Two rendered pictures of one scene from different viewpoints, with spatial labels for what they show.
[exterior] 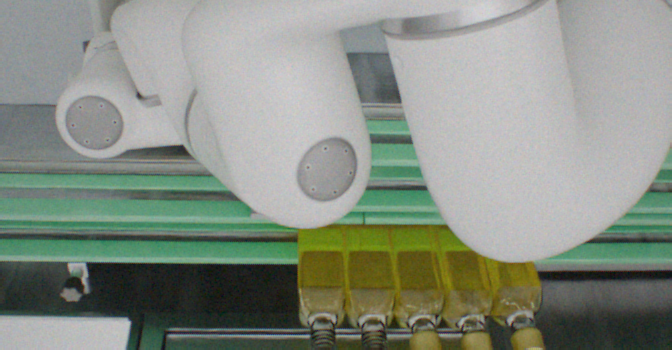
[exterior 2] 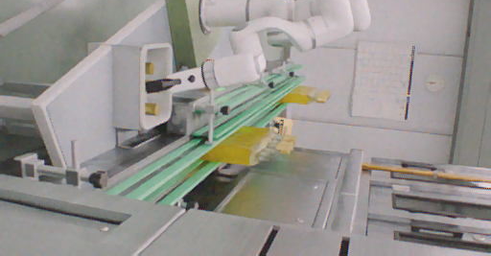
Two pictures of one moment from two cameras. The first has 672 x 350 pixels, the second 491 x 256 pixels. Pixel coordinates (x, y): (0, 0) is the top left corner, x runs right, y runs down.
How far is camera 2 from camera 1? 1.32 m
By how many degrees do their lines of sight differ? 67
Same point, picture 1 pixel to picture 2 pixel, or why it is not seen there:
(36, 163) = (138, 165)
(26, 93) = (82, 154)
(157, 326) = not seen: hidden behind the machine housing
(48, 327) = not seen: hidden behind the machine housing
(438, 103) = not seen: outside the picture
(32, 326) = not seen: hidden behind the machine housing
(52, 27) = (94, 107)
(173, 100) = (298, 32)
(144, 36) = (278, 23)
